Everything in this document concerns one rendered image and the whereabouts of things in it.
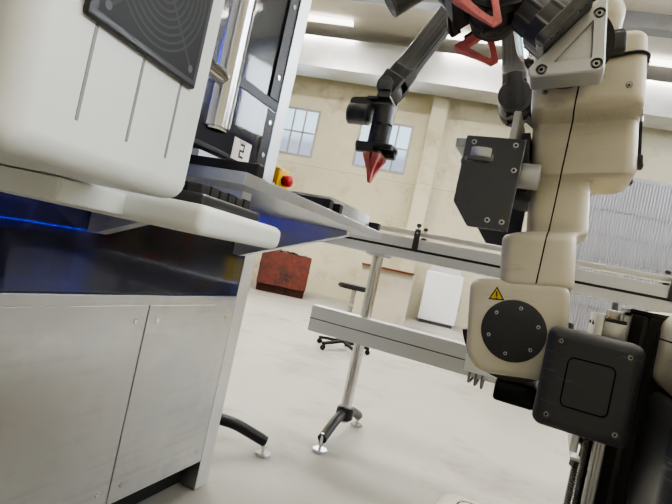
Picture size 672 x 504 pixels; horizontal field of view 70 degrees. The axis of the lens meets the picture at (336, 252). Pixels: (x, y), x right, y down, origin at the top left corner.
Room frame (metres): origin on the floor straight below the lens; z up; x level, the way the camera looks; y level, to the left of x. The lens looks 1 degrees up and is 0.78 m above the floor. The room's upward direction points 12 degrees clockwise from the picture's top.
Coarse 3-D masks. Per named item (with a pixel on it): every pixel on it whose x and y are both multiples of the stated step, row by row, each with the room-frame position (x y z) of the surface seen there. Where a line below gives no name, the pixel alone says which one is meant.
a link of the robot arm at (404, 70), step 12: (444, 12) 1.23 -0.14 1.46; (432, 24) 1.24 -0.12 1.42; (444, 24) 1.23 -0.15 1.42; (420, 36) 1.25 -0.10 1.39; (432, 36) 1.23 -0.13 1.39; (444, 36) 1.25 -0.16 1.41; (408, 48) 1.25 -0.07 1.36; (420, 48) 1.24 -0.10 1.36; (432, 48) 1.25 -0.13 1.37; (396, 60) 1.26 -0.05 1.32; (408, 60) 1.24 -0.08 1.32; (420, 60) 1.24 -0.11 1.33; (384, 72) 1.26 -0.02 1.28; (396, 72) 1.25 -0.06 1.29; (408, 72) 1.24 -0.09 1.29; (396, 84) 1.24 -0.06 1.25; (408, 84) 1.27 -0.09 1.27; (396, 96) 1.27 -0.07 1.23
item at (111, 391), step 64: (0, 320) 0.84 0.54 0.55; (64, 320) 0.95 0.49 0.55; (128, 320) 1.10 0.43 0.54; (192, 320) 1.31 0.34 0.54; (0, 384) 0.86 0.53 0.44; (64, 384) 0.98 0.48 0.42; (128, 384) 1.14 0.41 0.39; (192, 384) 1.37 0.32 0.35; (0, 448) 0.89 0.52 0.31; (64, 448) 1.02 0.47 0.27; (128, 448) 1.19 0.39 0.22; (192, 448) 1.43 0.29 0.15
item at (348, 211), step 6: (294, 192) 1.13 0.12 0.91; (300, 192) 1.13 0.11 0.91; (330, 198) 1.10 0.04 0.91; (342, 204) 1.15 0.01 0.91; (342, 210) 1.15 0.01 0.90; (348, 210) 1.19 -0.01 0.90; (354, 210) 1.22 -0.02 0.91; (348, 216) 1.19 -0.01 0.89; (354, 216) 1.23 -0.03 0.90; (360, 216) 1.27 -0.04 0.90; (366, 216) 1.30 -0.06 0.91; (360, 222) 1.27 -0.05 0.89; (366, 222) 1.31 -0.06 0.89
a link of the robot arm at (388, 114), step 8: (376, 104) 1.26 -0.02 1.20; (384, 104) 1.25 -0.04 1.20; (392, 104) 1.27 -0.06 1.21; (368, 112) 1.27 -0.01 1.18; (376, 112) 1.26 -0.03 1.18; (384, 112) 1.25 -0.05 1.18; (392, 112) 1.25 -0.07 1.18; (368, 120) 1.28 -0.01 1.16; (376, 120) 1.25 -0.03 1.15; (384, 120) 1.25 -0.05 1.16; (392, 120) 1.26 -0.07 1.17
